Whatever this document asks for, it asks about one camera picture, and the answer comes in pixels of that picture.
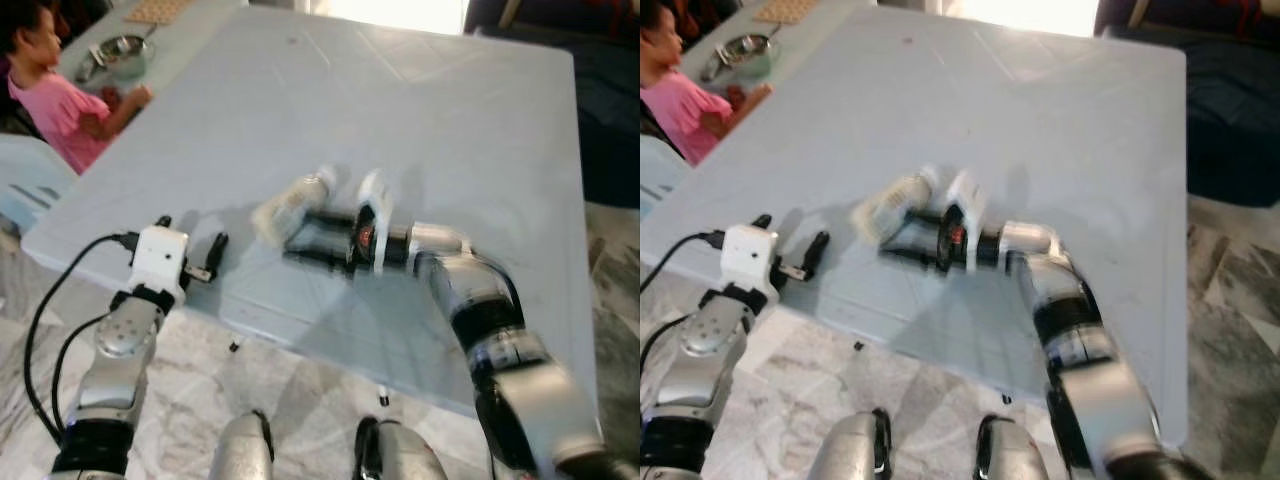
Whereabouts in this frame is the beige food bottle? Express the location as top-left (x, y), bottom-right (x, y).
top-left (850, 167), bottom-right (939, 243)
top-left (250, 168), bottom-right (338, 247)

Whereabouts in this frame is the pale blue plastic chair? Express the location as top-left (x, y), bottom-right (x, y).
top-left (0, 134), bottom-right (78, 236)
top-left (640, 134), bottom-right (692, 219)

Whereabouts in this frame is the child in pink shirt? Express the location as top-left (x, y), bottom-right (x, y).
top-left (0, 0), bottom-right (154, 177)
top-left (640, 0), bottom-right (776, 168)

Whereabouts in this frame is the metal bowl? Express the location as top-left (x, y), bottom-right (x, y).
top-left (96, 33), bottom-right (154, 81)
top-left (720, 32), bottom-right (782, 77)

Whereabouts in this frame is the silver left robot leg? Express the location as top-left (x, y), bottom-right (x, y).
top-left (804, 407), bottom-right (893, 480)
top-left (208, 409), bottom-right (277, 480)

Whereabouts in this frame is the silver robot leg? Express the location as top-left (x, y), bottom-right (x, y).
top-left (208, 409), bottom-right (277, 480)
top-left (804, 407), bottom-right (893, 480)
top-left (354, 416), bottom-right (448, 480)
top-left (974, 414), bottom-right (1053, 480)

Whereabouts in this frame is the woven brown mat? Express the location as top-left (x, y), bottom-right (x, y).
top-left (124, 0), bottom-right (199, 26)
top-left (754, 0), bottom-right (823, 26)

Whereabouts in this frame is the silver right robot leg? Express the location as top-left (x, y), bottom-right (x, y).
top-left (974, 414), bottom-right (1053, 480)
top-left (354, 416), bottom-right (448, 480)

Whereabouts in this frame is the dark blue sofa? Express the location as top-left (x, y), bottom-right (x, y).
top-left (1093, 0), bottom-right (1280, 209)

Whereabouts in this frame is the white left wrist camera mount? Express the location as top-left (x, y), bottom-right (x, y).
top-left (719, 224), bottom-right (782, 302)
top-left (129, 226), bottom-right (192, 302)

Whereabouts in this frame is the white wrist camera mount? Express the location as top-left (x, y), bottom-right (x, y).
top-left (356, 169), bottom-right (394, 274)
top-left (129, 226), bottom-right (192, 302)
top-left (719, 224), bottom-right (782, 302)
top-left (944, 169), bottom-right (987, 274)

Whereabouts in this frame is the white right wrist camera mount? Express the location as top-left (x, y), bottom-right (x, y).
top-left (944, 169), bottom-right (987, 274)
top-left (356, 169), bottom-right (394, 274)

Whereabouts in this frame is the long black arm cable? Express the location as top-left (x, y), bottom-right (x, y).
top-left (640, 231), bottom-right (725, 293)
top-left (23, 231), bottom-right (139, 446)

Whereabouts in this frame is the short black arm cable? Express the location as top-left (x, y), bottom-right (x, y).
top-left (49, 313), bottom-right (109, 429)
top-left (640, 313), bottom-right (693, 373)

